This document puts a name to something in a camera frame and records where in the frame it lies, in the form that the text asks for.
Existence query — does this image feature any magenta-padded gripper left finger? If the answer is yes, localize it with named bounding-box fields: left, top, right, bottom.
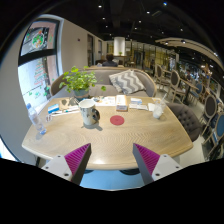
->
left=41, top=142, right=92, bottom=186

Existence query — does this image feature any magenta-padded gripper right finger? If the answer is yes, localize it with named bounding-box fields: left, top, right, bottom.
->
left=132, top=142, right=184, bottom=186

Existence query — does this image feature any clear blue-capped water bottle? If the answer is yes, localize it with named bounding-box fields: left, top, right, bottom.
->
left=26, top=102, right=48, bottom=136

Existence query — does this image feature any white mug with dark print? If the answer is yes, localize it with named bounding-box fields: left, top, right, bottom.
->
left=78, top=98, right=101, bottom=127

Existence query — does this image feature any white pen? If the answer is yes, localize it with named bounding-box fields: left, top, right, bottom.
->
left=51, top=108, right=81, bottom=117

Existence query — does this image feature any clear plastic cup with straw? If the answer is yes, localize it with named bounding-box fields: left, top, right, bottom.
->
left=152, top=93, right=168, bottom=120

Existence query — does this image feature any flat round red coaster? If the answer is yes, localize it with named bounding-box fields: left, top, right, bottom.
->
left=109, top=115, right=126, bottom=127

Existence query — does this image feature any white printed paper slip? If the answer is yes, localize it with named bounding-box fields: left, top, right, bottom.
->
left=128, top=103, right=149, bottom=111

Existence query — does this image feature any grey tufted chair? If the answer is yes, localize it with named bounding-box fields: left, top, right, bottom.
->
left=165, top=102, right=203, bottom=143

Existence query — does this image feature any small blue white box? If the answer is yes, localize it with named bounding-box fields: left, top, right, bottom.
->
left=47, top=103, right=60, bottom=115

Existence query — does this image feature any brown printed card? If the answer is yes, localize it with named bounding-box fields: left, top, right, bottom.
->
left=61, top=97, right=80, bottom=108

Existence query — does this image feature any flat blue-topped white box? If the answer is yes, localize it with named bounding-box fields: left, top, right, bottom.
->
left=129, top=97, right=143, bottom=105

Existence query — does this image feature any yellow card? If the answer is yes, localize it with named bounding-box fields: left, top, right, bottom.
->
left=150, top=95, right=163, bottom=103

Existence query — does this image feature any white orange box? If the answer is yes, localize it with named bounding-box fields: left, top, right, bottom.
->
left=115, top=94, right=129, bottom=112

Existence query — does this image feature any printed colourful leaflet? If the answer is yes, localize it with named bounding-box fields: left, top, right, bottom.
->
left=94, top=95, right=117, bottom=108

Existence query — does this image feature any green potted plant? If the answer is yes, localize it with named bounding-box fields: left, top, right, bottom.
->
left=58, top=65, right=107, bottom=100

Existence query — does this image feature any grey white chevron cushion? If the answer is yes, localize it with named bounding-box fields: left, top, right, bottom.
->
left=108, top=69, right=147, bottom=96

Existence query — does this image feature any group of round-backed chairs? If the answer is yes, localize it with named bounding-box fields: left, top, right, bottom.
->
left=153, top=63, right=224, bottom=158

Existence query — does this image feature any grey curved sofa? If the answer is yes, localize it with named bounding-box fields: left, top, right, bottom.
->
left=49, top=66, right=158, bottom=99

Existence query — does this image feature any person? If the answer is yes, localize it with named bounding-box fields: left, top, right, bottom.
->
left=101, top=53, right=119, bottom=68

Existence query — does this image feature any group of ceiling lights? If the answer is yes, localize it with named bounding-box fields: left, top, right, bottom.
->
left=96, top=1, right=219, bottom=58

